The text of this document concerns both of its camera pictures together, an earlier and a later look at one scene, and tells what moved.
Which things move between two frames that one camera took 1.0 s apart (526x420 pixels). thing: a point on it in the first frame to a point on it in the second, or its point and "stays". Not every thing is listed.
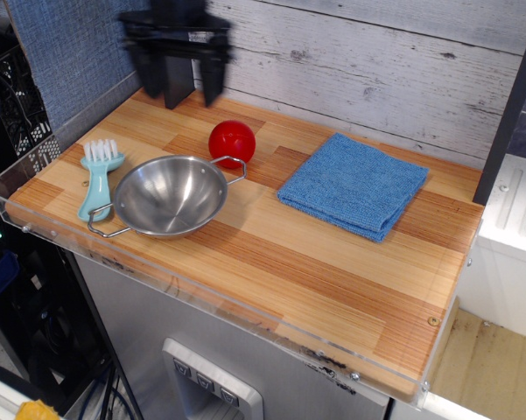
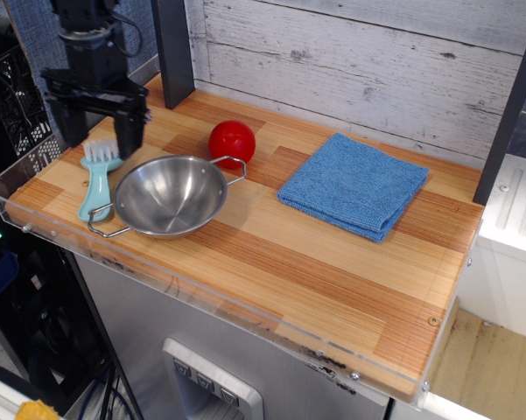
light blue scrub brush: [101, 157] stays
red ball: [234, 139] stays
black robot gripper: [182, 28] to [97, 73]
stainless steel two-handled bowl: [169, 197] stays
